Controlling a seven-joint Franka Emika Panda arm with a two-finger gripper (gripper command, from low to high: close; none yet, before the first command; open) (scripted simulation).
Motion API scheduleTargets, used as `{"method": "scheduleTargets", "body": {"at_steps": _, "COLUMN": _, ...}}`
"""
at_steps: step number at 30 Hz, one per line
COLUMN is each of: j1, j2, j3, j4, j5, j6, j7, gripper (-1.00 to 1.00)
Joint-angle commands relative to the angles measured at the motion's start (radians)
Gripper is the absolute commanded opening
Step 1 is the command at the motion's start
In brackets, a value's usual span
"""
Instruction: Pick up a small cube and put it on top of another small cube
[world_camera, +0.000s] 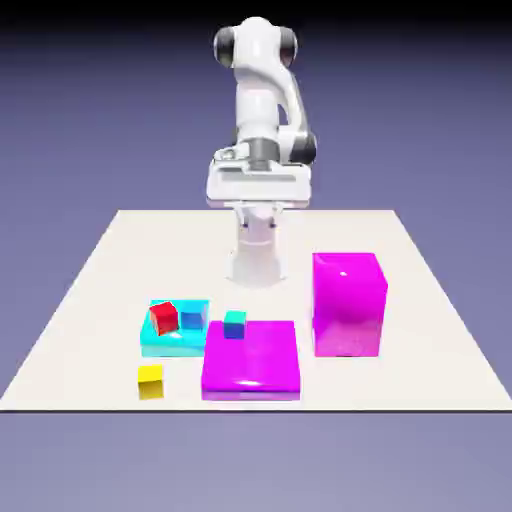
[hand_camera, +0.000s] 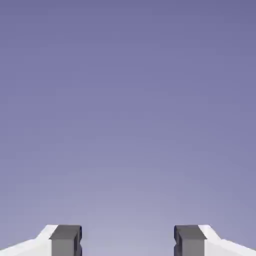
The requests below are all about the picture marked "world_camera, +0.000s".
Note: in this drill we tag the large cyan box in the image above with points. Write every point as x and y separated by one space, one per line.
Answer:
172 346

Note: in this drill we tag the small teal cube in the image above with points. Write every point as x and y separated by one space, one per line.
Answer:
234 326

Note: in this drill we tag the small yellow cube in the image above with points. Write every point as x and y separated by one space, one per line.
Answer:
150 382

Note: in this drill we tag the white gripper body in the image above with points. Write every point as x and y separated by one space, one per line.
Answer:
256 188

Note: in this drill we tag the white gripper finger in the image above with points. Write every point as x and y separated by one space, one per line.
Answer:
243 218
273 218

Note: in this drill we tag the small red cube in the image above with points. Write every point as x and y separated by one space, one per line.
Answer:
164 319

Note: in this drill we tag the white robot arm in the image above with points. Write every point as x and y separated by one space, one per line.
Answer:
256 112

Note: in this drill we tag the large flat magenta box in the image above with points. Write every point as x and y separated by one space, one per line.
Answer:
252 364

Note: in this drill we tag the large tall magenta box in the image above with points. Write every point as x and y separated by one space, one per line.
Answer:
348 308

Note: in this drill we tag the small blue cube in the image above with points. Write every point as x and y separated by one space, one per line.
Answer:
192 320

